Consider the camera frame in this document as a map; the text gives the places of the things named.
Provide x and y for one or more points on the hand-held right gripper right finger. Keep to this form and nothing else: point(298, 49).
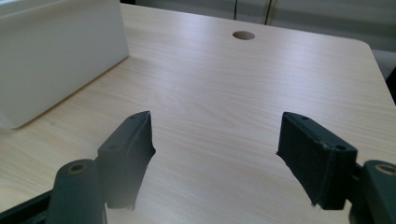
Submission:
point(317, 161)

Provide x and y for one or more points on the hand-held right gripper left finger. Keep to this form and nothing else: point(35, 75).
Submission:
point(124, 161)

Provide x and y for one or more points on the white plastic box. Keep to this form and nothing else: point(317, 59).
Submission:
point(53, 59)

